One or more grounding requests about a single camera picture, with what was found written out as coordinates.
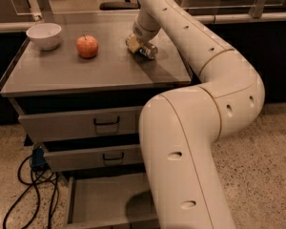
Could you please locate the grey drawer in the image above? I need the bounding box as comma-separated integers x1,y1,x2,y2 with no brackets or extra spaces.
44,144,143,172
64,173,159,229
19,106,142,142

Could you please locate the red apple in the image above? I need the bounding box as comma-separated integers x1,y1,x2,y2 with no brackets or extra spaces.
76,35,98,59

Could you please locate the silver redbull can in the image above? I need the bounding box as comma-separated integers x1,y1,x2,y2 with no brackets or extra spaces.
139,43,158,60

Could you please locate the blue power box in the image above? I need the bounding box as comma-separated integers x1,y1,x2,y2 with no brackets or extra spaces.
30,148,48,170

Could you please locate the black floor cable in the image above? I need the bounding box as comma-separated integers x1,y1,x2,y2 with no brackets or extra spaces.
2,155,60,229

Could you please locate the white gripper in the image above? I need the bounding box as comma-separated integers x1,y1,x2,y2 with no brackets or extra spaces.
126,10,161,53

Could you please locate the middle grey drawer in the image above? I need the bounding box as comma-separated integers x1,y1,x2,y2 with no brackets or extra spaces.
44,144,143,172

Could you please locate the top grey drawer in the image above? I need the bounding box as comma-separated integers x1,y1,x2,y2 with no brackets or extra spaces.
19,106,142,142

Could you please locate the grey drawer cabinet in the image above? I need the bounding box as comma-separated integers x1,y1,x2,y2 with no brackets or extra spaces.
0,10,193,229

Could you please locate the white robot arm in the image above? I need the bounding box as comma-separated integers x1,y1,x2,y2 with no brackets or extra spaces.
130,0,265,229

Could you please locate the white ceramic bowl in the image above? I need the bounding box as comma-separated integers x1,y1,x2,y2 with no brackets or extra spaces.
26,23,62,51

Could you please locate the bottom grey drawer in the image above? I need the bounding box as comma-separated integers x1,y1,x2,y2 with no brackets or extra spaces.
64,173,159,229

